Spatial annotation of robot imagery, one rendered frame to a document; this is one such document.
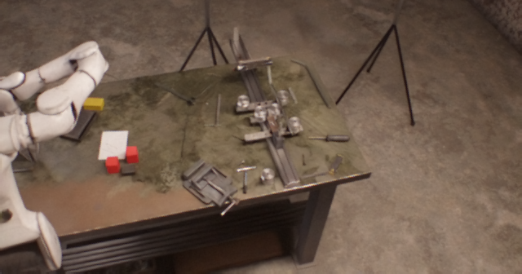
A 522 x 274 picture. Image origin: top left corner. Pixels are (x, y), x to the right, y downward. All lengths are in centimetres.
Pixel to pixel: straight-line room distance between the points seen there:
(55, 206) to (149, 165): 38
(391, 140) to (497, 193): 76
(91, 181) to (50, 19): 262
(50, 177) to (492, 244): 242
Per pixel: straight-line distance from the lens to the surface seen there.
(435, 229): 302
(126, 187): 189
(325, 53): 389
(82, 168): 199
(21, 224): 156
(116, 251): 250
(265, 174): 184
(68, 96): 142
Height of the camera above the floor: 241
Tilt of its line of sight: 47 degrees down
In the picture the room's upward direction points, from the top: 5 degrees clockwise
